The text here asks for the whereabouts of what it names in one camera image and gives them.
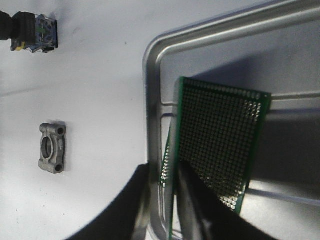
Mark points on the green perforated circuit board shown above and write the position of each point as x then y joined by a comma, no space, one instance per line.
169,161
219,128

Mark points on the grey metal clamp block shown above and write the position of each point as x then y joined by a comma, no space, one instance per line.
52,147

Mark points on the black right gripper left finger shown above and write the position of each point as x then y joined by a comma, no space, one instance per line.
127,216

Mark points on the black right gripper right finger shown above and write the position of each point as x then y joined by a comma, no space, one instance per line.
203,216

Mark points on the silver metal tray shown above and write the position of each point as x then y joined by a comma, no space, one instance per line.
271,47

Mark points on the red emergency stop button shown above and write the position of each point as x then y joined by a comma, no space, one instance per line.
29,31

